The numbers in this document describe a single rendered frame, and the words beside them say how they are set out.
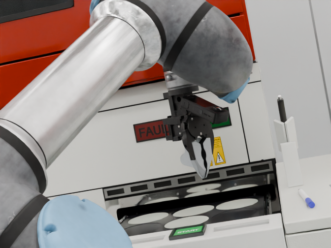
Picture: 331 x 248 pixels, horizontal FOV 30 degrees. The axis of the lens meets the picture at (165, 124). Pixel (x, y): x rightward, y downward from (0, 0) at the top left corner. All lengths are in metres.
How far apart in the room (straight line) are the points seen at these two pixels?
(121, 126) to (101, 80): 0.83
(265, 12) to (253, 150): 1.56
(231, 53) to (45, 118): 0.31
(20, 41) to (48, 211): 1.04
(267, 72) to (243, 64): 2.11
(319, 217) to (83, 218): 0.43
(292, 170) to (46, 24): 0.73
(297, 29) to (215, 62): 2.17
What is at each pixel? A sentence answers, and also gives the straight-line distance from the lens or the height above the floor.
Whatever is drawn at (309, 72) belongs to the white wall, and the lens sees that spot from 3.04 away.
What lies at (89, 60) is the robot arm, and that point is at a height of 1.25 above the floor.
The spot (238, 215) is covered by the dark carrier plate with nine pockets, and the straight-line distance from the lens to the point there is 1.35.
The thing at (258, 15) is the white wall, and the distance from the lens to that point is 3.04.
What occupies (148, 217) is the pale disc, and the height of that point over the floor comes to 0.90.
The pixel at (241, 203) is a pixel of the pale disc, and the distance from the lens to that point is 1.47.
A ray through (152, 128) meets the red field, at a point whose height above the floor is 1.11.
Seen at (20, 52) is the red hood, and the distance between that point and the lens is 1.62.
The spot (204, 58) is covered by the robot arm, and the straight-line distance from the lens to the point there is 0.88.
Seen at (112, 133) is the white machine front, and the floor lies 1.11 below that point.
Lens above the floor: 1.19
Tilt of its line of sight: 3 degrees down
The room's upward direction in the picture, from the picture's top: 11 degrees counter-clockwise
